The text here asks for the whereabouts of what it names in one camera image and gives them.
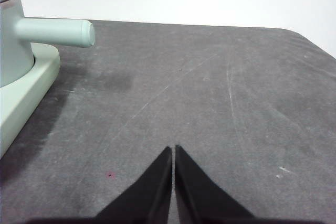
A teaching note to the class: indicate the mint green breakfast machine base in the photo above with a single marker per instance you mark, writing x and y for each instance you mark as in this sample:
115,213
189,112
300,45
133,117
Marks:
29,82

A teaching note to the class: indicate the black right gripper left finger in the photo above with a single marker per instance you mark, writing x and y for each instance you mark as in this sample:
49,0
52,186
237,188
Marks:
149,195

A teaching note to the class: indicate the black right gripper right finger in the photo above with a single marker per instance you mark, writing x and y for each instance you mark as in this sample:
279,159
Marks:
199,195

